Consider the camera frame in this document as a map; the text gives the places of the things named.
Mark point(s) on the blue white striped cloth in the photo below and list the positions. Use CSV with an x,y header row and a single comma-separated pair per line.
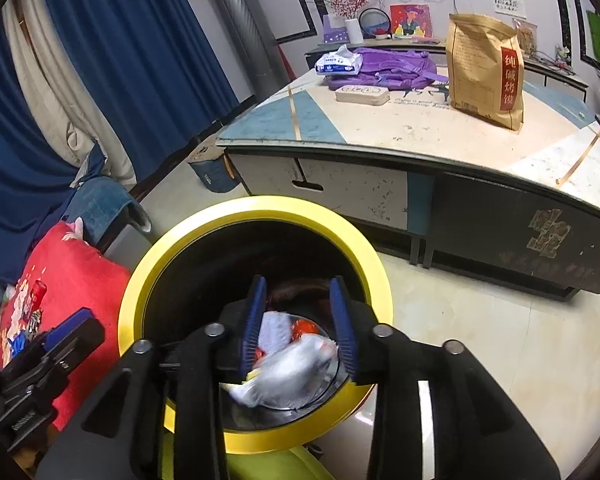
x,y
87,167

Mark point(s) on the red floral blanket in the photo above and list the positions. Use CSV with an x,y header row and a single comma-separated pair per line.
x,y
80,280

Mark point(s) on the portrait painting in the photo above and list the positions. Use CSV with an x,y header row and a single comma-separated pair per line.
x,y
410,20

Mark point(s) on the red snack packet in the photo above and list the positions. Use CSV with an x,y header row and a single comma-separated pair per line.
x,y
30,310

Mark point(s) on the white power strip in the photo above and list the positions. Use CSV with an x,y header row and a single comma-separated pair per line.
x,y
362,95

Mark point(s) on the white blue tissue pack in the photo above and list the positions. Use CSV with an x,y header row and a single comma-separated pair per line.
x,y
337,62

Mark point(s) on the purple box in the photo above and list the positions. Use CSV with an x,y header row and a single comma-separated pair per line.
x,y
335,32

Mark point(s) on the white vase with pink flowers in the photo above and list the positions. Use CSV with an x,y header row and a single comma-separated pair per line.
x,y
354,30

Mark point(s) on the white plastic bag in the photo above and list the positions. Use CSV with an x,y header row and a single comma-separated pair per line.
x,y
290,375

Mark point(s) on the brown paper bag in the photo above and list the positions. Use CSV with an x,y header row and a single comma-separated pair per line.
x,y
480,75

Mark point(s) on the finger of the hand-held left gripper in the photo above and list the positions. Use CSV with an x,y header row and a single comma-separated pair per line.
x,y
25,357
75,332

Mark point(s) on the yellow trash bin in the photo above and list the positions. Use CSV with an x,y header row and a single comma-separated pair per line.
x,y
260,207

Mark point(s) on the white wall notice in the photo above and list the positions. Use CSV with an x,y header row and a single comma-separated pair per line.
x,y
506,1

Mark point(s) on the dark television cabinet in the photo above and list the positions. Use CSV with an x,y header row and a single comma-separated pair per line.
x,y
550,80

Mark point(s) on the red plastic bag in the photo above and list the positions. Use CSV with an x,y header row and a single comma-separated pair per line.
x,y
305,328

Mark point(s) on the clear snack packet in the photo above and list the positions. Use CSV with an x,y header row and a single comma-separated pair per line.
x,y
526,37

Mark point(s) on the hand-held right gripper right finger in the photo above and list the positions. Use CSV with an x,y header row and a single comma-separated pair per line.
x,y
342,330

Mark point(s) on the large white foam fruit net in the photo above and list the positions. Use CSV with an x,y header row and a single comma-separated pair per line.
x,y
275,330

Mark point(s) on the blue white coffee table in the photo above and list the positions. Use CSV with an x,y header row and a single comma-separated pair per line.
x,y
430,125

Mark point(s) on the silver standing air conditioner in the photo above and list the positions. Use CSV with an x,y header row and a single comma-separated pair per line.
x,y
240,20

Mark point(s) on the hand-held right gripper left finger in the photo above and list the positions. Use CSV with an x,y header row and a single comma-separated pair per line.
x,y
252,330

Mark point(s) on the purple backpack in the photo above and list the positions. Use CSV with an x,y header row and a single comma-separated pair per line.
x,y
395,67

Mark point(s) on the round sand art frame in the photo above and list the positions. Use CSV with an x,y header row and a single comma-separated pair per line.
x,y
375,22

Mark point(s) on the beige curtain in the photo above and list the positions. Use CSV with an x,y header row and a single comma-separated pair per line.
x,y
45,85

